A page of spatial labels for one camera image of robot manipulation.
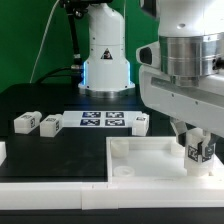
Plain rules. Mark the white tag sheet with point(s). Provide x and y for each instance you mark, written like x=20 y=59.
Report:
x=99 y=119

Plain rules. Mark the white U-shaped fence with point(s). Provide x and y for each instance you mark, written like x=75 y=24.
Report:
x=106 y=195

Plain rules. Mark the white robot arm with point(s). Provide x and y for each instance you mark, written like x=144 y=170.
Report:
x=181 y=74

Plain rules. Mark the white square tabletop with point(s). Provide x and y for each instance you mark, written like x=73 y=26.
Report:
x=153 y=159

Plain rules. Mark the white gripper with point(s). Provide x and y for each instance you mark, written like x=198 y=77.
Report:
x=201 y=106

